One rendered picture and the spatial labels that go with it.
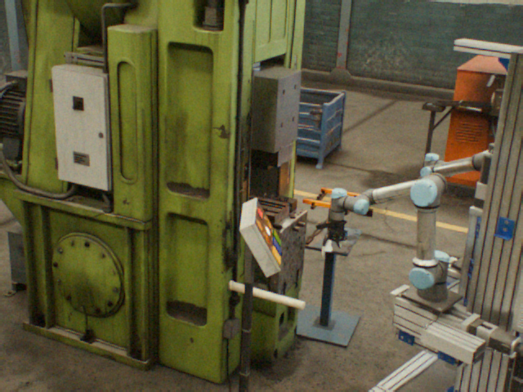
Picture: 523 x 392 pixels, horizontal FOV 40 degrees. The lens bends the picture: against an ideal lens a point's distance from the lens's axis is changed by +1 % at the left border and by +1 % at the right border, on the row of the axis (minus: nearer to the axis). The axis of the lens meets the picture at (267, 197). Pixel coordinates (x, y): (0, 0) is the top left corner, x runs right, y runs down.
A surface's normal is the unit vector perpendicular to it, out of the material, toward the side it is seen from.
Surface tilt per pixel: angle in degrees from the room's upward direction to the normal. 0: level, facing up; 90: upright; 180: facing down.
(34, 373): 0
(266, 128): 90
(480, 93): 90
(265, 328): 90
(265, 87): 90
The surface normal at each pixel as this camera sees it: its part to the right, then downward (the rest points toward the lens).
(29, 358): 0.05, -0.93
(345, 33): -0.46, 0.30
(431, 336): -0.68, 0.24
